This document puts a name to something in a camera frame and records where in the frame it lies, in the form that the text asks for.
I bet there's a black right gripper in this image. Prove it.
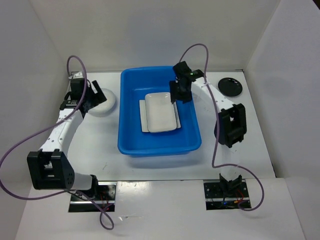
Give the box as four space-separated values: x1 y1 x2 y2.
168 79 193 104

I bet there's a white round fluted bowl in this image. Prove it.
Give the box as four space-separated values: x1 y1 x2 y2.
88 88 117 118

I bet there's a cream rectangular plate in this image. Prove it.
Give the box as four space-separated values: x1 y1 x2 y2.
144 92 181 133

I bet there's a white square black-rimmed plate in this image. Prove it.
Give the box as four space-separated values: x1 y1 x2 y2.
139 100 181 133

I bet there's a black round plate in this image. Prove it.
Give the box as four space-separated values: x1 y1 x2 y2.
217 77 243 97

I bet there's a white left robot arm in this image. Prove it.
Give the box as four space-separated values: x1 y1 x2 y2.
27 78 107 200

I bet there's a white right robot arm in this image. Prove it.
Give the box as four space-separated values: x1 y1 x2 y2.
169 61 247 197

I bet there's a blue plastic bin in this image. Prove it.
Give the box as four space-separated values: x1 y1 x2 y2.
117 66 202 157

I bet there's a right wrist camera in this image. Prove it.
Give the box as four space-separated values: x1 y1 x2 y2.
186 69 204 82

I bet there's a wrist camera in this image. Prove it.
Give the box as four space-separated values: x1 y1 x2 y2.
186 69 204 82
69 72 85 95

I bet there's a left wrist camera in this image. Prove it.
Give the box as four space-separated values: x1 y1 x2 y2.
69 72 85 95

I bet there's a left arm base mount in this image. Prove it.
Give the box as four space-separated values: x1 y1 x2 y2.
68 181 117 213

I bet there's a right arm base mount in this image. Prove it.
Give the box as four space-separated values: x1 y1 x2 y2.
203 180 252 211

